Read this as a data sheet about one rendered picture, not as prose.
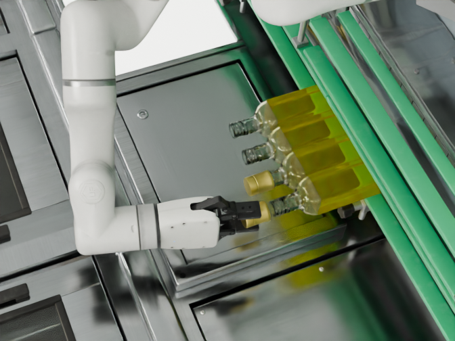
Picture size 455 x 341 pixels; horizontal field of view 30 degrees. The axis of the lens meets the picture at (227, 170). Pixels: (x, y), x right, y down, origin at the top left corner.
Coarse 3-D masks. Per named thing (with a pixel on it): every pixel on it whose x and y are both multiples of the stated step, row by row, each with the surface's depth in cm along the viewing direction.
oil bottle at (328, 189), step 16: (352, 160) 147; (320, 176) 145; (336, 176) 145; (352, 176) 145; (368, 176) 145; (304, 192) 143; (320, 192) 143; (336, 192) 143; (352, 192) 144; (368, 192) 147; (304, 208) 144; (320, 208) 145; (336, 208) 147
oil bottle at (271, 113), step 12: (288, 96) 154; (300, 96) 154; (312, 96) 154; (264, 108) 152; (276, 108) 152; (288, 108) 152; (300, 108) 152; (312, 108) 153; (324, 108) 153; (264, 120) 151; (276, 120) 151; (288, 120) 152; (264, 132) 152
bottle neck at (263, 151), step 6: (264, 144) 150; (246, 150) 149; (252, 150) 149; (258, 150) 149; (264, 150) 149; (270, 150) 149; (246, 156) 148; (252, 156) 148; (258, 156) 149; (264, 156) 149; (270, 156) 150; (246, 162) 150; (252, 162) 149
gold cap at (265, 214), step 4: (260, 204) 142; (264, 204) 142; (264, 208) 142; (268, 208) 142; (264, 212) 142; (268, 212) 142; (264, 216) 142; (268, 216) 142; (244, 220) 141; (248, 220) 141; (252, 220) 141; (256, 220) 141; (260, 220) 142; (264, 220) 142; (268, 220) 143; (244, 224) 142; (248, 224) 141; (252, 224) 142; (256, 224) 142
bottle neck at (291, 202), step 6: (294, 192) 145; (276, 198) 144; (282, 198) 144; (288, 198) 143; (294, 198) 144; (270, 204) 144; (276, 204) 143; (282, 204) 143; (288, 204) 143; (294, 204) 143; (300, 204) 144; (270, 210) 145; (276, 210) 142; (282, 210) 143; (288, 210) 144; (276, 216) 143
